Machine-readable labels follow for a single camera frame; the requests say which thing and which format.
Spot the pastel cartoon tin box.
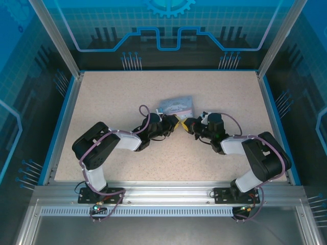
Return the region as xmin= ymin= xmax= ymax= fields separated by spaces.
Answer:
xmin=158 ymin=94 xmax=195 ymax=120

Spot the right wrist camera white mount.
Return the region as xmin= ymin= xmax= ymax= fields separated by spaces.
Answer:
xmin=198 ymin=111 xmax=211 ymax=126

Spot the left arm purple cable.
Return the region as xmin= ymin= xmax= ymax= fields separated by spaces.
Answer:
xmin=79 ymin=104 xmax=152 ymax=223

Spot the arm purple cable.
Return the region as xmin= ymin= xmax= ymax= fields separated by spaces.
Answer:
xmin=218 ymin=112 xmax=286 ymax=222
xmin=79 ymin=104 xmax=152 ymax=223

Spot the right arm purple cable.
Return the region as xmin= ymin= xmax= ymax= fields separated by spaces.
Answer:
xmin=218 ymin=112 xmax=286 ymax=222

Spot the aluminium front rail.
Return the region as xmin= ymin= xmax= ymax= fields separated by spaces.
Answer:
xmin=33 ymin=181 xmax=306 ymax=205

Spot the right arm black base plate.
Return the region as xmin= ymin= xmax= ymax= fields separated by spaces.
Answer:
xmin=213 ymin=187 xmax=261 ymax=205

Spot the slotted grey cable duct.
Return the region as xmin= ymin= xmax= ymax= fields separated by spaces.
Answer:
xmin=40 ymin=207 xmax=235 ymax=217

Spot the left cable connector with LED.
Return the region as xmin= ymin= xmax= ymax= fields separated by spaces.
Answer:
xmin=92 ymin=201 xmax=107 ymax=214

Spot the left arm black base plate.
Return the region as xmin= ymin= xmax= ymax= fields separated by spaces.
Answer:
xmin=78 ymin=187 xmax=125 ymax=205

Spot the aluminium frame post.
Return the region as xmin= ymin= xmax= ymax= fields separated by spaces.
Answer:
xmin=28 ymin=0 xmax=85 ymax=79
xmin=256 ymin=0 xmax=306 ymax=79

